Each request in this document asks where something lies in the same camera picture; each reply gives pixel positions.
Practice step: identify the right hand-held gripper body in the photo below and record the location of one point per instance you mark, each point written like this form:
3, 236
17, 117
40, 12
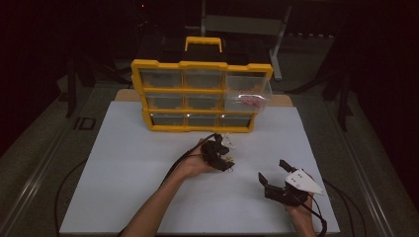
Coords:
300, 181

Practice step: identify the person's right hand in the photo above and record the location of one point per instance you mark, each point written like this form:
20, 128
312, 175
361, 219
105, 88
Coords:
299, 214

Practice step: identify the white table mat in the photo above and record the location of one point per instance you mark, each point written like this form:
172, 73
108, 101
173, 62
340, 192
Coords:
118, 164

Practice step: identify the grey metal stand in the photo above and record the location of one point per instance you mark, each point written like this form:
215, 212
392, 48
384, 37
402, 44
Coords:
243, 24

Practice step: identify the metal floor rail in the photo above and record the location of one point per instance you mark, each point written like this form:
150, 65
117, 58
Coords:
38, 180
371, 200

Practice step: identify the black stand leg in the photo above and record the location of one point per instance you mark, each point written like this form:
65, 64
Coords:
343, 108
71, 92

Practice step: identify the person's left hand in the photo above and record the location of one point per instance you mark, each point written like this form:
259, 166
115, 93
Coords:
194, 163

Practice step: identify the clear plastic drawer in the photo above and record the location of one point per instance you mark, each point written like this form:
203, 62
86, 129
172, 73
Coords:
247, 85

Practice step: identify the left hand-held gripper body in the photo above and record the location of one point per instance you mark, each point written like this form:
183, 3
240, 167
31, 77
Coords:
212, 153

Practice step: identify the yellow drawer organizer cabinet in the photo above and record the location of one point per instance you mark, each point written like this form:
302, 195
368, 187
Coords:
202, 65

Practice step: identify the group of clear cabinet drawers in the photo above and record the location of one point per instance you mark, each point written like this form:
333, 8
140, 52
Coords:
202, 79

